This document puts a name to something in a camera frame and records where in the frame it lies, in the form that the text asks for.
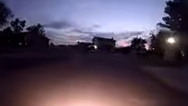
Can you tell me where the small low building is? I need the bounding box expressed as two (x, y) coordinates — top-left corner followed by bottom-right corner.
(75, 40), (94, 52)

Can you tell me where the two-storey building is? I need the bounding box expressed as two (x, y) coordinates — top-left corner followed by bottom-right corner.
(90, 35), (118, 53)

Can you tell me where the dark asphalt road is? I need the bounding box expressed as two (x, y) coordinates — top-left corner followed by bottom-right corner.
(0, 42), (188, 106)

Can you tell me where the long low building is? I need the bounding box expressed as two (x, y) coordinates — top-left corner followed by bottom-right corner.
(0, 28), (52, 50)

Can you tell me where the lit street lamp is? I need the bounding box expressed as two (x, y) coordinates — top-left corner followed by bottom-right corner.
(166, 36), (177, 45)

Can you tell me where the pale roadside ground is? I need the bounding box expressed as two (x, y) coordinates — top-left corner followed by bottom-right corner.
(137, 58), (188, 100)

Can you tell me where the tall conifer tree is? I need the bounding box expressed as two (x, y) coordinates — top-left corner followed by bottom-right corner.
(147, 0), (188, 63)

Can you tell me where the group of dark trees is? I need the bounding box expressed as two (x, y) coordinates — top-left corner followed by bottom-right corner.
(0, 0), (55, 50)

